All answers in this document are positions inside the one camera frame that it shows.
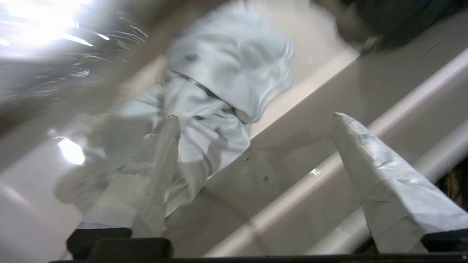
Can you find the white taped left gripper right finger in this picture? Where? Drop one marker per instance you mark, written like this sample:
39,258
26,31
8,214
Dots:
395,182

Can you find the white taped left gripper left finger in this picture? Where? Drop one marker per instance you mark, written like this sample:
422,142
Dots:
150,175

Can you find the glossy beige wide drawer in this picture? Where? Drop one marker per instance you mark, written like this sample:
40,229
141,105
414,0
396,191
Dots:
292,153

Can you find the light grey garment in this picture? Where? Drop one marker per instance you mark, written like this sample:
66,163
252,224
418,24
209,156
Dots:
226,65

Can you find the black garment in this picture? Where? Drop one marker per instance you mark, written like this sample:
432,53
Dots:
395,18

